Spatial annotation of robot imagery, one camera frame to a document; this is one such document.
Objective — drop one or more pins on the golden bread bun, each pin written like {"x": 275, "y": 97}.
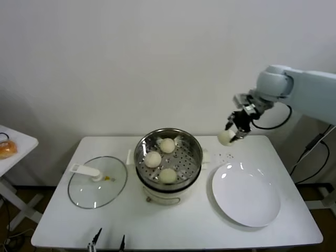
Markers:
{"x": 8, "y": 149}

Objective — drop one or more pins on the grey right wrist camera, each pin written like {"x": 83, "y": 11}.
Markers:
{"x": 241, "y": 101}

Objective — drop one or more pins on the white round plate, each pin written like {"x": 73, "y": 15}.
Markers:
{"x": 244, "y": 194}

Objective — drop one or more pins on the white folding side table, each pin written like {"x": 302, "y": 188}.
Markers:
{"x": 21, "y": 147}

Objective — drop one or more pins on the stainless steel steamer basket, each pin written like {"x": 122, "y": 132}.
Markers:
{"x": 189, "y": 149}

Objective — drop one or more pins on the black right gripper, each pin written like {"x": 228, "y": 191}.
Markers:
{"x": 242, "y": 120}

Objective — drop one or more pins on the white steamed baozi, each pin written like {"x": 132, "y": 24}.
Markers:
{"x": 225, "y": 138}
{"x": 167, "y": 145}
{"x": 152, "y": 159}
{"x": 168, "y": 176}

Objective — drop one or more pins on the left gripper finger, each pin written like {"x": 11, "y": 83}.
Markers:
{"x": 123, "y": 241}
{"x": 96, "y": 237}

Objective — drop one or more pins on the white electric cooker pot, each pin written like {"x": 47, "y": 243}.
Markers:
{"x": 162, "y": 197}

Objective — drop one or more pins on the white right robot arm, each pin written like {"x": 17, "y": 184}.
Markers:
{"x": 309, "y": 92}

